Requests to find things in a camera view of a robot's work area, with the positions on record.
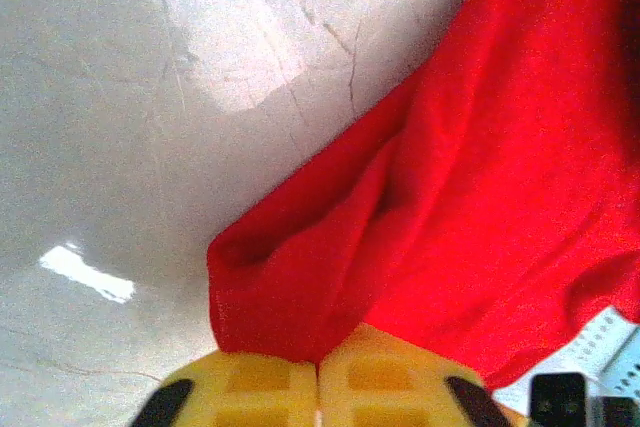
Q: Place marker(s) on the red t-shirt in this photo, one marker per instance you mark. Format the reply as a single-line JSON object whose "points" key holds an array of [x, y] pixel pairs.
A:
{"points": [[475, 172]]}

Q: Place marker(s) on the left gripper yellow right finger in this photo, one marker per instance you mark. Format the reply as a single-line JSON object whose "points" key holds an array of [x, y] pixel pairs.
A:
{"points": [[390, 387]]}

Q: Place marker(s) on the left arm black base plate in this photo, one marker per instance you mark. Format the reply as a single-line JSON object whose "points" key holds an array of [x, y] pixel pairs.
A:
{"points": [[557, 397]]}

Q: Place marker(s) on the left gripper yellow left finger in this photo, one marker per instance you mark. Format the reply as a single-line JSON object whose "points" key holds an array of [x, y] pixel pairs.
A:
{"points": [[240, 397]]}

